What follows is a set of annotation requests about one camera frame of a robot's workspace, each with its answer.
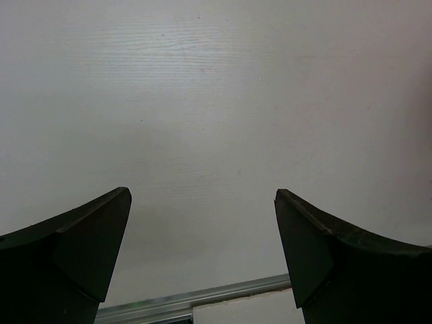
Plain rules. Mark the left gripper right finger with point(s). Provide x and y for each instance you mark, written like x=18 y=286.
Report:
x=341 y=273

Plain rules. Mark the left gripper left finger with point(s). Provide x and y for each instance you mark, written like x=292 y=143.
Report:
x=59 y=270

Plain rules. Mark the front aluminium rail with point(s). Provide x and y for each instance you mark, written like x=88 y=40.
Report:
x=178 y=308

